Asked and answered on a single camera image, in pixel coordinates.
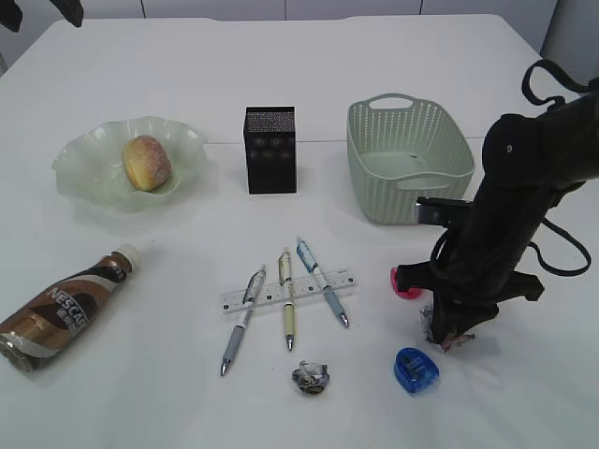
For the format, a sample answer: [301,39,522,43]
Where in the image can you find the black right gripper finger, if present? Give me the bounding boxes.
[430,298,457,344]
[453,311,497,337]

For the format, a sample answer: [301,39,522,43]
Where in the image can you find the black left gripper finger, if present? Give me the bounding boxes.
[0,0,22,32]
[51,0,83,27]

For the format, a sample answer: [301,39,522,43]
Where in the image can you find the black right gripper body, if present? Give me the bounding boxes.
[397,179,544,319]

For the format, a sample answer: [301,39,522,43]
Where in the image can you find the large paper ball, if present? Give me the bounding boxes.
[419,303,475,353]

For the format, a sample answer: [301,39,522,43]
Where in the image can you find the pink pencil sharpener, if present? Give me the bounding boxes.
[390,268,423,300]

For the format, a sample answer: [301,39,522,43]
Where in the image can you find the blue pencil sharpener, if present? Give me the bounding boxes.
[393,347,440,392]

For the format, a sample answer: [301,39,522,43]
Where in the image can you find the small paper ball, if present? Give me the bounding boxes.
[291,360,330,387]

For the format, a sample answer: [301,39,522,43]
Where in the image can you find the sugared bread roll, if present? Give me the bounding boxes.
[122,135,172,192]

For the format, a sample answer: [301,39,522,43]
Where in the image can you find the brown Nescafe coffee bottle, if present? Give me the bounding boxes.
[1,244,140,372]

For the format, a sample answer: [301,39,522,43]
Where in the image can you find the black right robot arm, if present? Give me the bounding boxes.
[396,93,598,346]

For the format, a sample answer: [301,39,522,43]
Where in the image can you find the green plastic basket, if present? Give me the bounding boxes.
[346,94,475,225]

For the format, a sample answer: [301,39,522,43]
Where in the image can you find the blue pen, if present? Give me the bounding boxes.
[296,237,350,328]

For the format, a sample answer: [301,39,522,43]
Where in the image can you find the green wavy glass plate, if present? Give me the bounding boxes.
[52,116,208,212]

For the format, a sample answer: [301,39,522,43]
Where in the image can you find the yellow-green pen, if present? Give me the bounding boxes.
[278,247,297,352]

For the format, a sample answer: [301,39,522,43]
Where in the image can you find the grey grip pen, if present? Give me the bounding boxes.
[220,265,267,377]

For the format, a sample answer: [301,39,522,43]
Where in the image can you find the black mesh pen holder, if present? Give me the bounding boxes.
[243,107,298,195]

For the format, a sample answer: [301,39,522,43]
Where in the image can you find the clear plastic ruler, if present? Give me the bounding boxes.
[219,268,358,315]

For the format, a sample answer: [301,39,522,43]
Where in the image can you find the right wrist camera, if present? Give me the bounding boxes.
[414,196,472,228]

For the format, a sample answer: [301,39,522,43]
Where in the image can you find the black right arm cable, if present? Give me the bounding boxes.
[521,59,592,275]

